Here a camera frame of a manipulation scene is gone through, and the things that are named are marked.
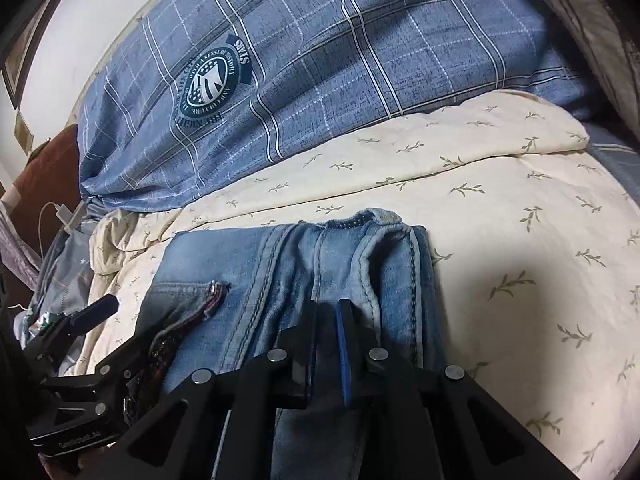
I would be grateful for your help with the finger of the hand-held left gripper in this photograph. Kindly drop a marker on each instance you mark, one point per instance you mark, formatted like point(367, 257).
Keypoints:
point(115, 367)
point(90, 314)

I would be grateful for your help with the large framed picture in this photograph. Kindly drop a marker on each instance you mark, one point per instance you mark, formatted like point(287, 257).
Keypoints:
point(22, 50)

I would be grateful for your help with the blue denim pants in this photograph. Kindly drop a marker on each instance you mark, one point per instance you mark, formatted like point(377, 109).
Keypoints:
point(280, 270)

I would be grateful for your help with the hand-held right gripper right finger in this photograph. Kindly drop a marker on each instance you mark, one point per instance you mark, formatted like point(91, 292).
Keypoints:
point(344, 360)

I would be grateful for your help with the blue plaid pillow with emblem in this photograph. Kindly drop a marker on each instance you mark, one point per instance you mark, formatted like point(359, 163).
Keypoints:
point(350, 60)

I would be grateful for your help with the grey star-print bedsheet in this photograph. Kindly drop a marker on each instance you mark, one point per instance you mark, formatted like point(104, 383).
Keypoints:
point(70, 270)

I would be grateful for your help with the small framed picture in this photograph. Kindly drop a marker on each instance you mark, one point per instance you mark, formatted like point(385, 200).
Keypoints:
point(22, 130)

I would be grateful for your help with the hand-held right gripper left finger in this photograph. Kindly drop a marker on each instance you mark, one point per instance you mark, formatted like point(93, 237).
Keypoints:
point(300, 370)

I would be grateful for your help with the striped floral pillow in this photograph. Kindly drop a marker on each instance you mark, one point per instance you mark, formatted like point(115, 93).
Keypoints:
point(590, 25)

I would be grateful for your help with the blue bedsheet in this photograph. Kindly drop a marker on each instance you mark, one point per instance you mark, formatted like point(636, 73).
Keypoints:
point(620, 160)

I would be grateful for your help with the brown headboard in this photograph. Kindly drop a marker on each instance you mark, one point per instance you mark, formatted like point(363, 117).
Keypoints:
point(50, 180)

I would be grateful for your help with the cream leaf-print blanket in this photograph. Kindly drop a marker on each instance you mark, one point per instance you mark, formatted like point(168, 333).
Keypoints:
point(500, 260)

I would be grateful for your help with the pink patterned cloth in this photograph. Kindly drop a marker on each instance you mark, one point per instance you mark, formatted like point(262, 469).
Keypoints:
point(17, 250)

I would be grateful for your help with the white power strip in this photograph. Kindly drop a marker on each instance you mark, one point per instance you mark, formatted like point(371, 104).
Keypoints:
point(76, 222)

